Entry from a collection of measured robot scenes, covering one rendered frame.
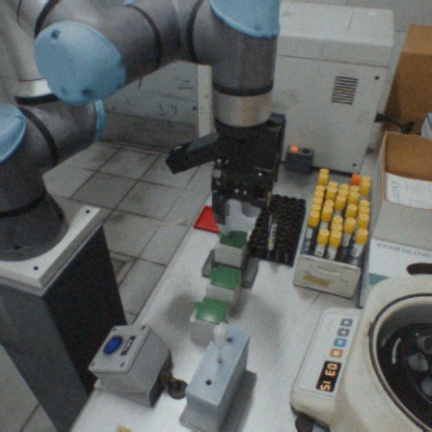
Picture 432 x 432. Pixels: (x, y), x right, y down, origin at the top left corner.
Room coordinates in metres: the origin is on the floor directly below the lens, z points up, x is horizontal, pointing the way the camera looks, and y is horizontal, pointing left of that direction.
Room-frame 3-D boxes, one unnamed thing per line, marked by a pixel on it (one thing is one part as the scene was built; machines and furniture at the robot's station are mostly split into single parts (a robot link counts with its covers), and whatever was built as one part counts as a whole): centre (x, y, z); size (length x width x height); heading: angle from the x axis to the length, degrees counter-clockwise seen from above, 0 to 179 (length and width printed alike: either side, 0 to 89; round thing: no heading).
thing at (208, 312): (0.34, 0.01, 0.91); 0.05 x 0.04 x 0.07; 71
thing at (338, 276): (0.53, -0.21, 0.91); 0.20 x 0.10 x 0.07; 161
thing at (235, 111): (0.48, -0.03, 1.19); 0.08 x 0.08 x 0.05
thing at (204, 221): (0.61, 0.00, 0.88); 0.07 x 0.07 x 0.01; 71
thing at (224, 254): (0.48, -0.02, 0.92); 0.05 x 0.04 x 0.06; 71
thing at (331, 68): (0.93, -0.25, 1.03); 0.31 x 0.27 x 0.30; 161
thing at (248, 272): (0.48, -0.02, 0.89); 0.09 x 0.05 x 0.04; 71
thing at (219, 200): (0.46, -0.01, 1.05); 0.05 x 0.02 x 0.09; 161
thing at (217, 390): (0.25, 0.00, 0.92); 0.10 x 0.07 x 0.10; 156
